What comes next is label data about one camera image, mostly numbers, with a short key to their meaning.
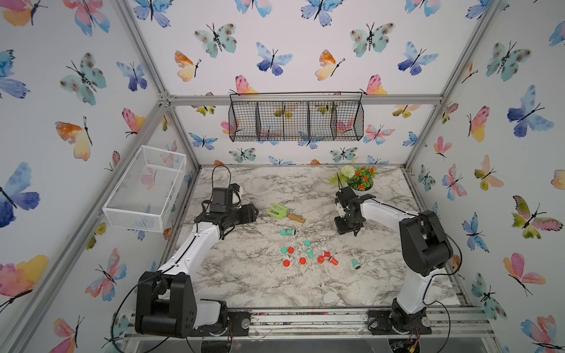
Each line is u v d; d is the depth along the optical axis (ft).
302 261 2.89
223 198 2.16
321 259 2.84
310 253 2.91
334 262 2.83
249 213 2.48
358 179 3.15
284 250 2.99
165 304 1.36
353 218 2.38
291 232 3.07
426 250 1.64
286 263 2.84
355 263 2.84
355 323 2.47
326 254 2.91
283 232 3.15
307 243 3.06
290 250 2.98
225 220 2.07
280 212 3.35
